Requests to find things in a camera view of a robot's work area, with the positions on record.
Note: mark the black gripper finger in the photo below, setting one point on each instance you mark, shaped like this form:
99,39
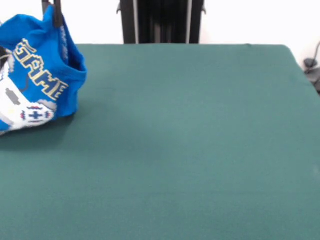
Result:
45,6
58,15

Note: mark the blue printed t-shirt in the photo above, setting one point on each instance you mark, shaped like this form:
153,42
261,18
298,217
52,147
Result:
45,75

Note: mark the dark stand base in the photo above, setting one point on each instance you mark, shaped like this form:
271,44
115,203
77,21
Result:
310,62
3,57

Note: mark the dark green table cloth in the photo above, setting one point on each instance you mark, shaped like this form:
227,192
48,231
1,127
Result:
187,150

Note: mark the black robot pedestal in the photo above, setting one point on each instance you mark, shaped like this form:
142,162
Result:
162,22

